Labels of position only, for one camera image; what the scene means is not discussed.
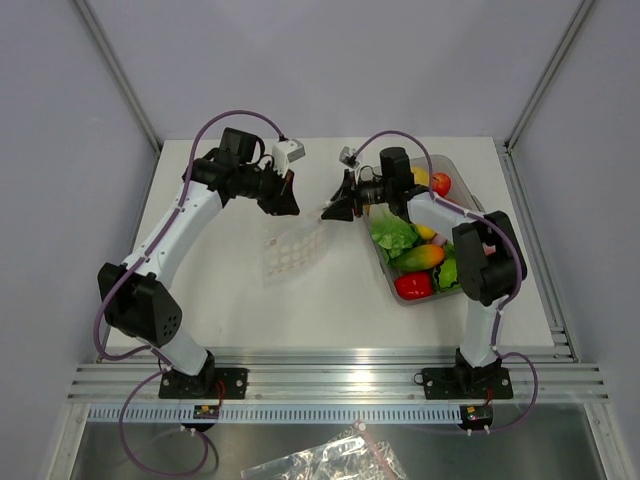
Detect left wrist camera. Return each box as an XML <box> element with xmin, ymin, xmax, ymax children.
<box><xmin>271</xmin><ymin>139</ymin><xmax>306</xmax><ymax>176</ymax></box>

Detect purple cable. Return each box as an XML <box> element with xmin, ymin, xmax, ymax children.
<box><xmin>93</xmin><ymin>109</ymin><xmax>286</xmax><ymax>474</ymax></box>
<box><xmin>352</xmin><ymin>130</ymin><xmax>539</xmax><ymax>435</ymax></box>

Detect grey plastic food tray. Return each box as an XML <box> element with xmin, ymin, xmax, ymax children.
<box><xmin>363</xmin><ymin>155</ymin><xmax>484</xmax><ymax>306</ymax></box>

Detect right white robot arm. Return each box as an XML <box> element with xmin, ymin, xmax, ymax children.
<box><xmin>321</xmin><ymin>147</ymin><xmax>526</xmax><ymax>396</ymax></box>

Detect clear dotted zip bag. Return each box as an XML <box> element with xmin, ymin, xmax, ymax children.
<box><xmin>261</xmin><ymin>209</ymin><xmax>333</xmax><ymax>285</ymax></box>

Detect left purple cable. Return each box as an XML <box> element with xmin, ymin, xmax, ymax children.
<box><xmin>93</xmin><ymin>109</ymin><xmax>286</xmax><ymax>474</ymax></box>

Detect toy napa cabbage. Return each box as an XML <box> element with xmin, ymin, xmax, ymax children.
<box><xmin>369</xmin><ymin>204</ymin><xmax>419</xmax><ymax>265</ymax></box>

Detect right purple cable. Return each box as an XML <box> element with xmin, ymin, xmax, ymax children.
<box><xmin>352</xmin><ymin>130</ymin><xmax>539</xmax><ymax>435</ymax></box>

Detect white slotted cable duct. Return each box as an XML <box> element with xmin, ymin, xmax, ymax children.
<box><xmin>87</xmin><ymin>403</ymin><xmax>491</xmax><ymax>425</ymax></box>

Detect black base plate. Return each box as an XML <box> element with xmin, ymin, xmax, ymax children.
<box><xmin>158</xmin><ymin>367</ymin><xmax>249</xmax><ymax>400</ymax></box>
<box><xmin>412</xmin><ymin>367</ymin><xmax>514</xmax><ymax>401</ymax></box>

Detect toy red bell pepper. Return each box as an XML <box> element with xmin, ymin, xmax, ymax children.
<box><xmin>394</xmin><ymin>271</ymin><xmax>434</xmax><ymax>301</ymax></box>

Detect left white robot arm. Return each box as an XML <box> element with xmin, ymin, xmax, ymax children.
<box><xmin>98</xmin><ymin>128</ymin><xmax>305</xmax><ymax>398</ymax></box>

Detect toy yellow pear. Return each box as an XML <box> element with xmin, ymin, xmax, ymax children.
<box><xmin>411</xmin><ymin>166</ymin><xmax>430</xmax><ymax>187</ymax></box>

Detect spare clear plastic bags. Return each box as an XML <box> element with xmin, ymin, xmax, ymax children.
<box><xmin>241</xmin><ymin>421</ymin><xmax>408</xmax><ymax>480</ymax></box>

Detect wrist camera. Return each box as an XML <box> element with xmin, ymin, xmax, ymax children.
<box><xmin>271</xmin><ymin>139</ymin><xmax>306</xmax><ymax>176</ymax></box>
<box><xmin>339</xmin><ymin>146</ymin><xmax>360</xmax><ymax>170</ymax></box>

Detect aluminium mounting rail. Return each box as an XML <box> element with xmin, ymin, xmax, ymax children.
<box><xmin>67</xmin><ymin>345</ymin><xmax>610</xmax><ymax>404</ymax></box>

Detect toy red apple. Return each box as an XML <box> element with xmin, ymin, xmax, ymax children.
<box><xmin>431</xmin><ymin>172</ymin><xmax>452</xmax><ymax>197</ymax></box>

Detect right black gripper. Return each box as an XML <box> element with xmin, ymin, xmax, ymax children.
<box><xmin>322</xmin><ymin>170</ymin><xmax>393</xmax><ymax>223</ymax></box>

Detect toy mango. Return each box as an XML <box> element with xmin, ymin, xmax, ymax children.
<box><xmin>392</xmin><ymin>244</ymin><xmax>445</xmax><ymax>272</ymax></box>

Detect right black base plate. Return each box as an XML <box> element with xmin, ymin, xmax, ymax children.
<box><xmin>412</xmin><ymin>367</ymin><xmax>514</xmax><ymax>401</ymax></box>

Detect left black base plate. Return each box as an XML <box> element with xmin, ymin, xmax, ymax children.
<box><xmin>158</xmin><ymin>367</ymin><xmax>249</xmax><ymax>400</ymax></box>

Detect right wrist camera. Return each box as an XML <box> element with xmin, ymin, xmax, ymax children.
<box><xmin>339</xmin><ymin>146</ymin><xmax>360</xmax><ymax>170</ymax></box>

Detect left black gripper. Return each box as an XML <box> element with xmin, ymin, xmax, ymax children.
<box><xmin>238</xmin><ymin>161</ymin><xmax>299</xmax><ymax>216</ymax></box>

